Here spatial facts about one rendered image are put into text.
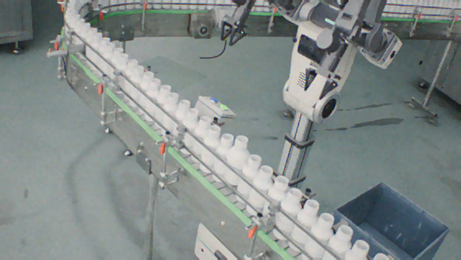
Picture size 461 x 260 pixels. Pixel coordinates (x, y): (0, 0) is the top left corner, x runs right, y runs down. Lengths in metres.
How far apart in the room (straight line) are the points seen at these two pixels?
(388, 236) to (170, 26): 1.88
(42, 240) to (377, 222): 1.75
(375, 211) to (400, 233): 0.13
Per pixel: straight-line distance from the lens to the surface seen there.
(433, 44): 5.38
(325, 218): 1.28
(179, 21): 3.04
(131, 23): 2.95
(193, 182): 1.59
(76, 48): 2.19
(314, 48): 1.87
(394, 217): 1.90
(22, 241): 2.72
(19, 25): 4.58
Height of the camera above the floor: 1.96
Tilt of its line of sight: 32 degrees down
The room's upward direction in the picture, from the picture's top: 11 degrees clockwise
